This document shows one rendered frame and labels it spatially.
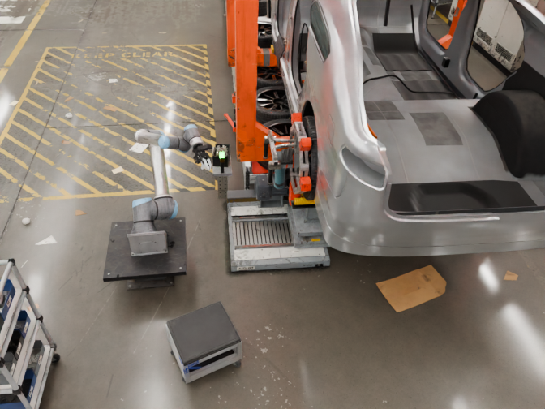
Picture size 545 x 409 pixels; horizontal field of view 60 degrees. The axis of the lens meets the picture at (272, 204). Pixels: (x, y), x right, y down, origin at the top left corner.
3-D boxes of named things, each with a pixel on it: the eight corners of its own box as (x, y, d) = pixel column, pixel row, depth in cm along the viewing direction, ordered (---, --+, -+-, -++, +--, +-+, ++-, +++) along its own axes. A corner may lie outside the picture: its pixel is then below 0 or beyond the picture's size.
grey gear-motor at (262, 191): (300, 212, 436) (303, 182, 413) (255, 213, 432) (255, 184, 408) (297, 199, 450) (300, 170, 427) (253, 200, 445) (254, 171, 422)
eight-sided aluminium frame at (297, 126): (304, 207, 366) (311, 149, 330) (296, 208, 365) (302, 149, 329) (294, 165, 406) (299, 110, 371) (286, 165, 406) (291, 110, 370)
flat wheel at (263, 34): (292, 45, 677) (293, 29, 661) (260, 58, 640) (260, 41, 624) (259, 32, 710) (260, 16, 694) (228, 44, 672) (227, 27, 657)
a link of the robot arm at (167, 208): (152, 221, 370) (141, 132, 384) (172, 221, 381) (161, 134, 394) (159, 217, 358) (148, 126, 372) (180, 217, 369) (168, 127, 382)
